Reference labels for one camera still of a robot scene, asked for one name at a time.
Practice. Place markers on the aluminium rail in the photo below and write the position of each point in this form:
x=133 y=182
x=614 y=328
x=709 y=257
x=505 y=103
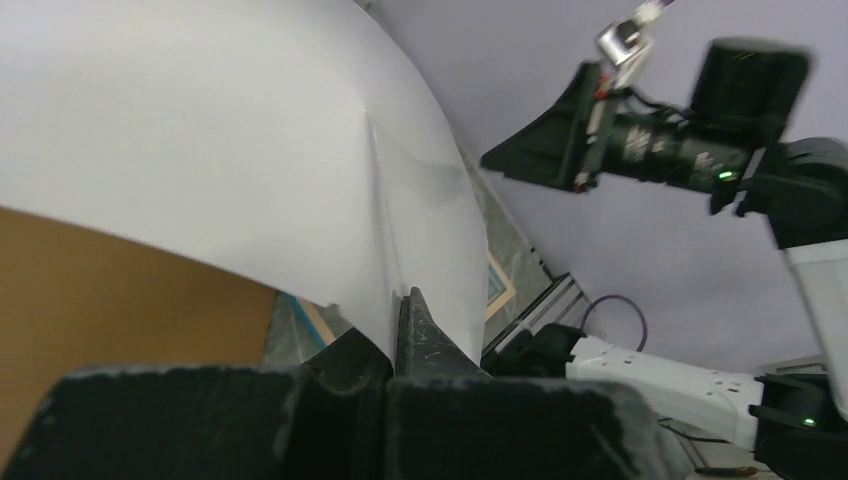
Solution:
x=542 y=298

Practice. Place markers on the wooden frame backing board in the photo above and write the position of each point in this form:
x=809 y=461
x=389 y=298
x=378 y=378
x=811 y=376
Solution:
x=72 y=297

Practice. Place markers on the colourful photo poster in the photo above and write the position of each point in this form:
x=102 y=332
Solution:
x=290 y=142

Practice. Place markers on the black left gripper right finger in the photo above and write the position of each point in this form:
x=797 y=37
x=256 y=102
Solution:
x=447 y=418

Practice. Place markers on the wooden picture frame with glass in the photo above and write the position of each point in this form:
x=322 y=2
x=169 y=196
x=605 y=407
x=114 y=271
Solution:
x=314 y=327

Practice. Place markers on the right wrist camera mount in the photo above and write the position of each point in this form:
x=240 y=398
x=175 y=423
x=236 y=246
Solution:
x=627 y=48

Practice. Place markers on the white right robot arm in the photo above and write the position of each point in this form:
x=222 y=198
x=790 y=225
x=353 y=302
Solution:
x=729 y=240

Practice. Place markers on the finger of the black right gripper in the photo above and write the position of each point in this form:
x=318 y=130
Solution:
x=550 y=150

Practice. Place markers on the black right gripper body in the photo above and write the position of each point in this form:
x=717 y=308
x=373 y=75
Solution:
x=741 y=103

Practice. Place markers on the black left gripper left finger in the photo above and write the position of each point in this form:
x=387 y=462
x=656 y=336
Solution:
x=318 y=420

